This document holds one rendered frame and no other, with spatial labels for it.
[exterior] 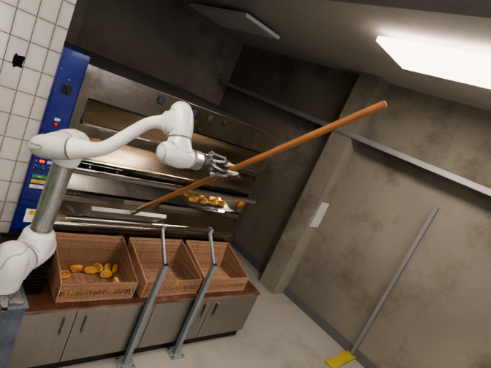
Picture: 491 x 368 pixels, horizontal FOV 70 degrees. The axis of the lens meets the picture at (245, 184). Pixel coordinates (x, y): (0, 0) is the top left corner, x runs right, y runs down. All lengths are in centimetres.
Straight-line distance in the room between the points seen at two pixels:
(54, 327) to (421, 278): 362
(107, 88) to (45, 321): 160
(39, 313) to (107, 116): 138
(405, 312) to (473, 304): 70
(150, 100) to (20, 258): 145
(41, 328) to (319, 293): 344
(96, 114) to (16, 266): 122
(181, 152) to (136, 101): 131
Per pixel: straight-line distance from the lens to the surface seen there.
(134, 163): 292
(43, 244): 206
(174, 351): 355
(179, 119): 155
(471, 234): 439
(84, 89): 266
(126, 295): 294
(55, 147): 170
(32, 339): 287
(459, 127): 458
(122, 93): 273
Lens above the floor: 229
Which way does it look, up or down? 12 degrees down
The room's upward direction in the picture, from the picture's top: 24 degrees clockwise
